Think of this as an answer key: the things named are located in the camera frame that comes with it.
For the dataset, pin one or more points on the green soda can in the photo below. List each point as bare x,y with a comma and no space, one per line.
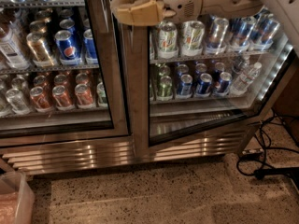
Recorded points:
164,92

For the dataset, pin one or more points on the red soda can middle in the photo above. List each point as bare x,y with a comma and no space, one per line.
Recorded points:
62,98

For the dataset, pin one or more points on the red soda can right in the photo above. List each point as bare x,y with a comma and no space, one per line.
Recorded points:
84,96

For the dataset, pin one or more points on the red soda can left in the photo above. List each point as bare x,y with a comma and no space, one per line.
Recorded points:
40,99

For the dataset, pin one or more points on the blue Pepsi can lower left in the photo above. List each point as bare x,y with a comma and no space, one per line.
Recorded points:
184,86

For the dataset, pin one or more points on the blue Pepsi can lower middle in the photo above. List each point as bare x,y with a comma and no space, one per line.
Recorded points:
203,87

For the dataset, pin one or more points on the Mountain Dew can right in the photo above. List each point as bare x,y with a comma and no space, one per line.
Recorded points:
192,33

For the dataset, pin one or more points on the blue Pepsi can edge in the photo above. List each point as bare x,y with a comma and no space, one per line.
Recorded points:
90,47

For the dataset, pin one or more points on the clear water bottle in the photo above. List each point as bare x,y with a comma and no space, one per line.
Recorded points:
245,79

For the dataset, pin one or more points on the silver blue energy can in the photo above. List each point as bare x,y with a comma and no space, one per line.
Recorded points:
215,37

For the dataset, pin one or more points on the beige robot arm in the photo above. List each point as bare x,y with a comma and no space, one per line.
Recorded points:
286,11

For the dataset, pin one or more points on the gold soda can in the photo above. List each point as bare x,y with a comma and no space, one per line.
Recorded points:
39,46

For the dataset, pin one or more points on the clear plastic storage bin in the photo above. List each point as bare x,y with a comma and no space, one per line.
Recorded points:
16,199

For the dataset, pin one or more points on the glass fridge door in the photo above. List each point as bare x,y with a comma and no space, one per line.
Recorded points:
156,122
107,118

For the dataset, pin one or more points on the blue Pepsi can front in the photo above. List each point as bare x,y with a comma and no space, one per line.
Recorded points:
69,48

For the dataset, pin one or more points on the clear labelled bottle left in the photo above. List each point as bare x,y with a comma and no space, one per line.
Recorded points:
15,52

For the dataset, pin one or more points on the red soda can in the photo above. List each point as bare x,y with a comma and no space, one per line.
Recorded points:
84,96
62,98
40,99

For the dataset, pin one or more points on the stainless fridge bottom grille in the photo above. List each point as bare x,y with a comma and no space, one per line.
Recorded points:
79,155

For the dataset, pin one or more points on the blue pepsi can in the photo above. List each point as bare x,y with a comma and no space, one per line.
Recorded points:
203,87
222,85
69,48
184,86

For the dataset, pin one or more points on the silver can lower left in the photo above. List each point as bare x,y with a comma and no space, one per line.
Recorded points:
17,100

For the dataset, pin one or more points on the blue Pepsi can lower right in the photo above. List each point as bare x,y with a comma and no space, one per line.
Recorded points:
222,85

